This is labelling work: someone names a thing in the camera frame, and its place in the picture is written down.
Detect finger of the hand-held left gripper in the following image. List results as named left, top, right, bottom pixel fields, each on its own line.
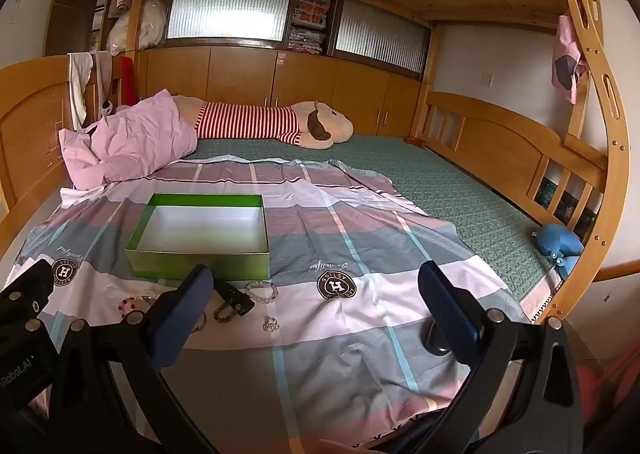
left=0, top=303, right=51, bottom=342
left=0, top=259, right=55, bottom=307

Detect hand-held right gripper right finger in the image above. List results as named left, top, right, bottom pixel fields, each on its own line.
left=417, top=261, right=586, bottom=454

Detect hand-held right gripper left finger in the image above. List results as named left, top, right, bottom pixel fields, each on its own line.
left=47, top=263, right=221, bottom=454

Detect green cardboard box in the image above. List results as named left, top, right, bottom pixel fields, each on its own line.
left=124, top=193, right=272, bottom=282

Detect pink bead bracelet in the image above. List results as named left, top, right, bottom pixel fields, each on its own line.
left=246, top=280, right=279, bottom=303

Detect dark grey oval object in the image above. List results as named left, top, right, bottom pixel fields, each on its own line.
left=424, top=321, right=449, bottom=357

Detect plaid printed bedsheet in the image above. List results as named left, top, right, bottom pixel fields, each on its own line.
left=10, top=158, right=531, bottom=440

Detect blue plush toy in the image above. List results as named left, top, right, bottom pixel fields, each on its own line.
left=531, top=223, right=585, bottom=269

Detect green patterned bed mat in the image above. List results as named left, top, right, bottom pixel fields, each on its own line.
left=187, top=134, right=561, bottom=315

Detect pink pillow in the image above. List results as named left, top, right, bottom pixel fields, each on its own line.
left=58, top=88, right=200, bottom=191

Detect red fabric item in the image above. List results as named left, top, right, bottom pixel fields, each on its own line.
left=575, top=349, right=640, bottom=435

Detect striped plush dog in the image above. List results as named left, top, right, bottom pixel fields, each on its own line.
left=172, top=96, right=355, bottom=151

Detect white hanging garment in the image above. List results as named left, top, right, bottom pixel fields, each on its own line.
left=67, top=52, right=96, bottom=129

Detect red hanging cloth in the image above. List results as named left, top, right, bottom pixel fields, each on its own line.
left=120, top=58, right=138, bottom=107

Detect curved wooden ladder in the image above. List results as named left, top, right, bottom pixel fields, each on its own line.
left=520, top=0, right=632, bottom=329

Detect pink hanging cloth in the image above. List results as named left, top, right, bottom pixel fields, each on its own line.
left=551, top=15, right=591, bottom=104

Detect white plastic bags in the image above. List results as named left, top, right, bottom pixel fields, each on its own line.
left=107, top=0, right=168, bottom=54

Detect frosted glass window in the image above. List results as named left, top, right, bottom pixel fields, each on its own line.
left=334, top=0, right=432, bottom=74
left=166, top=0, right=292, bottom=42

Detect stack of packed clothes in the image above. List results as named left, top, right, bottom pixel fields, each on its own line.
left=289, top=0, right=333, bottom=54

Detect brown bead bracelet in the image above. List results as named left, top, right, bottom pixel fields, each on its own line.
left=213, top=301, right=251, bottom=323

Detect multicoloured bead bracelet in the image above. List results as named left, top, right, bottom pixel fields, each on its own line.
left=118, top=295, right=148, bottom=315

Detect wooden bunk bed frame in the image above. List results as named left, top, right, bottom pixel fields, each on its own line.
left=0, top=0, right=631, bottom=335

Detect wooden wall cabinets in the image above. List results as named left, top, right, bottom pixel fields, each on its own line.
left=135, top=46, right=426, bottom=137

